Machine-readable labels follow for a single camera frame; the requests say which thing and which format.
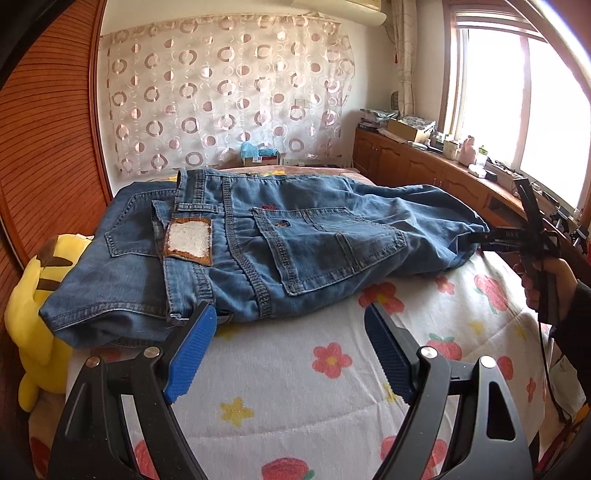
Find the white lattice window curtain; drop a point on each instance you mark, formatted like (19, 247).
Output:
(411, 55)

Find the yellow plush toy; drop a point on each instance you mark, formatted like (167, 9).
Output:
(32, 323)

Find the wooden frame window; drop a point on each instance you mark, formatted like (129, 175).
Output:
(494, 92)

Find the white container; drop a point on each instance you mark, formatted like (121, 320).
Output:
(451, 148)

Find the small box with blue bag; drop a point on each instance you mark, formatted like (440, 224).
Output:
(258, 154)

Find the blue denim pants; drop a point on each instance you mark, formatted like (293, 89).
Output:
(277, 230)

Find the cardboard box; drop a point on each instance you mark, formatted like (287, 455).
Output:
(406, 129)

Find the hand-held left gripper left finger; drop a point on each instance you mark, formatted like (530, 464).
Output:
(194, 350)

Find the circle pattern sheer curtain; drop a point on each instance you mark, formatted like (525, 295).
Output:
(221, 92)

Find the wooden slatted wardrobe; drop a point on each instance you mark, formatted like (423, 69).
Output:
(55, 138)

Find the wooden cabinet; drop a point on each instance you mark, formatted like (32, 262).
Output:
(415, 166)

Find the white air conditioner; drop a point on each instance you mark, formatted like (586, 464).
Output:
(351, 16)

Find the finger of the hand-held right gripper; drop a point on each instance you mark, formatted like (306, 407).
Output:
(503, 246)
(503, 234)

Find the person's right hand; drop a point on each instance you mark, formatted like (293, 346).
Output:
(565, 281)

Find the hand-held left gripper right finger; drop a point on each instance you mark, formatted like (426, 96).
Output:
(388, 355)

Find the white strawberry print blanket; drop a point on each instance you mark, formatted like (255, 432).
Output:
(300, 392)

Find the person's right forearm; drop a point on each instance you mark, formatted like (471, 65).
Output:
(575, 323)

